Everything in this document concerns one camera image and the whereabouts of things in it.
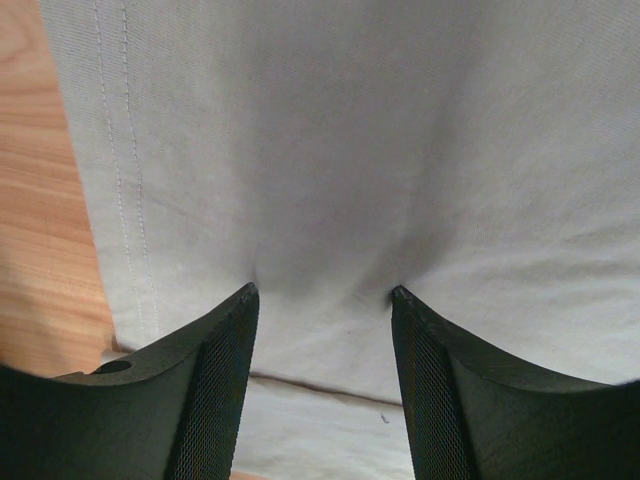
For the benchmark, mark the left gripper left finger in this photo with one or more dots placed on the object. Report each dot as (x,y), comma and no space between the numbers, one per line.
(170,410)

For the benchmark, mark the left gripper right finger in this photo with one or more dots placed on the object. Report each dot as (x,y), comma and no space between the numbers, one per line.
(474,411)

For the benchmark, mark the beige t shirt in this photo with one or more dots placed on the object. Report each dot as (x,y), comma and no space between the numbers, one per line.
(484,154)

